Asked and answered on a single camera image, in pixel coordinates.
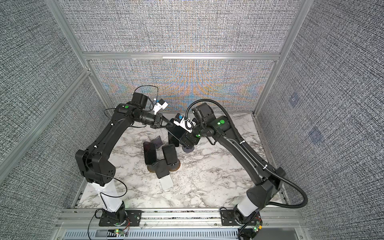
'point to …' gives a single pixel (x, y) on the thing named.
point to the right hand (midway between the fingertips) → (187, 131)
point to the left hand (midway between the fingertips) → (171, 125)
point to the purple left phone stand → (158, 142)
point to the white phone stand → (166, 182)
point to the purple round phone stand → (187, 150)
